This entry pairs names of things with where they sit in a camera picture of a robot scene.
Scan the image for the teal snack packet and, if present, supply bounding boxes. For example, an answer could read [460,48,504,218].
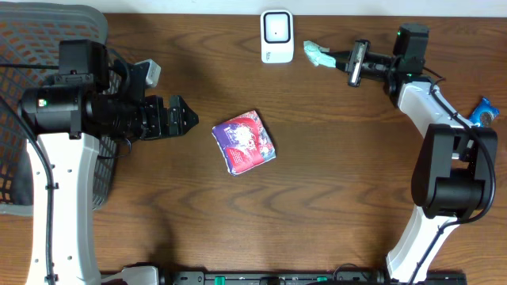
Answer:
[303,40,337,68]

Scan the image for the red purple tissue pack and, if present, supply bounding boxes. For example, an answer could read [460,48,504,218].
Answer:
[212,110,276,176]

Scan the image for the blue Oreo cookie pack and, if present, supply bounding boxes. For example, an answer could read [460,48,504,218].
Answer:
[468,97,500,127]

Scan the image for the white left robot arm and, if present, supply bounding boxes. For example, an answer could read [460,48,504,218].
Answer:
[17,40,199,284]

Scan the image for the grey plastic mesh basket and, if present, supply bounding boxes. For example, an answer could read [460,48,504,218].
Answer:
[1,2,108,216]

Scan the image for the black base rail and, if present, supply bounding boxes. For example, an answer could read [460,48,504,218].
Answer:
[101,270,469,285]

